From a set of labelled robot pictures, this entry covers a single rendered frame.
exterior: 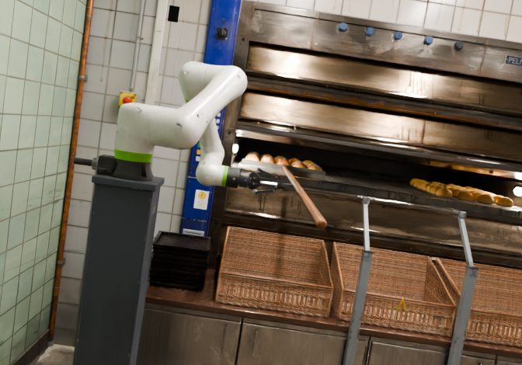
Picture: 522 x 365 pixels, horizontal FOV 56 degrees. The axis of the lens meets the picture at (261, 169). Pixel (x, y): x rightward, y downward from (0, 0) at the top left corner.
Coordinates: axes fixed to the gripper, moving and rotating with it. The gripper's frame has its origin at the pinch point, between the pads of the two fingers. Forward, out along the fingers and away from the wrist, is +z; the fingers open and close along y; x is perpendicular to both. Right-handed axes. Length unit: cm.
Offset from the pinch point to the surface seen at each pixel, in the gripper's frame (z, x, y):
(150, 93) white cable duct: -77, -58, -33
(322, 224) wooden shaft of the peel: 6, 80, 0
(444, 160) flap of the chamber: 86, -42, -21
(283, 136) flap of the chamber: -1.1, -43.4, -20.7
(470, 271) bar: 88, 3, 26
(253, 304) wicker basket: -5, -11, 60
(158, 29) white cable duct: -77, -58, -68
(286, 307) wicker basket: 10, -8, 59
